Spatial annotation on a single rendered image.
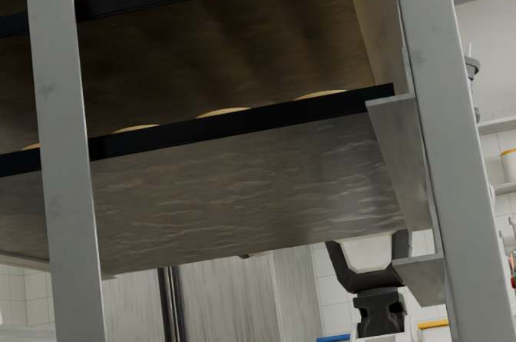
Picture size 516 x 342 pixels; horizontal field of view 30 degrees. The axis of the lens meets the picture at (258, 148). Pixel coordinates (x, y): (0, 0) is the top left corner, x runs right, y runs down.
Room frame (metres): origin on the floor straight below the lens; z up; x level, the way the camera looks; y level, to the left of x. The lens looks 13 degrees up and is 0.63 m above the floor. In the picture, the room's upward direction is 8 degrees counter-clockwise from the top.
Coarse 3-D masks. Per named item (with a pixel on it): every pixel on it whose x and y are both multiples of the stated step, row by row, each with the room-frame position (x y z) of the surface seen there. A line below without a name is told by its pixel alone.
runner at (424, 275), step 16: (432, 208) 0.52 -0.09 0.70; (432, 224) 0.53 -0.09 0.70; (416, 256) 0.52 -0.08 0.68; (432, 256) 0.52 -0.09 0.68; (400, 272) 0.58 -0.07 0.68; (416, 272) 0.60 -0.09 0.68; (432, 272) 0.61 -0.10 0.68; (416, 288) 0.76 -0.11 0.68; (432, 288) 0.79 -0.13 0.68; (432, 304) 1.11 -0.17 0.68
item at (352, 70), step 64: (128, 0) 0.57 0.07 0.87; (192, 0) 0.56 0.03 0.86; (256, 0) 0.58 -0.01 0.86; (320, 0) 0.59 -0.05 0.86; (0, 64) 0.63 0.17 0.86; (128, 64) 0.67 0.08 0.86; (192, 64) 0.69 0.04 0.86; (256, 64) 0.71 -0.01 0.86; (320, 64) 0.73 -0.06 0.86; (0, 128) 0.79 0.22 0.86
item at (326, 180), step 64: (192, 128) 0.57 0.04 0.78; (256, 128) 0.56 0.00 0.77; (320, 128) 0.57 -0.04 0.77; (0, 192) 0.63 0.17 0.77; (128, 192) 0.69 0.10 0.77; (192, 192) 0.72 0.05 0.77; (256, 192) 0.76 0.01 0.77; (320, 192) 0.80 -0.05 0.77; (384, 192) 0.85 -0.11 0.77; (128, 256) 1.04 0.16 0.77; (192, 256) 1.12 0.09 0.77
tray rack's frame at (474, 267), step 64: (64, 0) 0.56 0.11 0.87; (448, 0) 0.51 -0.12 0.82; (64, 64) 0.56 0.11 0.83; (448, 64) 0.52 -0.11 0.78; (64, 128) 0.56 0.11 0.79; (448, 128) 0.52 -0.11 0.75; (64, 192) 0.56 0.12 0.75; (448, 192) 0.52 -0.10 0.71; (64, 256) 0.56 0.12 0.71; (448, 256) 0.52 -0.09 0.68; (64, 320) 0.56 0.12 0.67; (512, 320) 0.52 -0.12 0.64
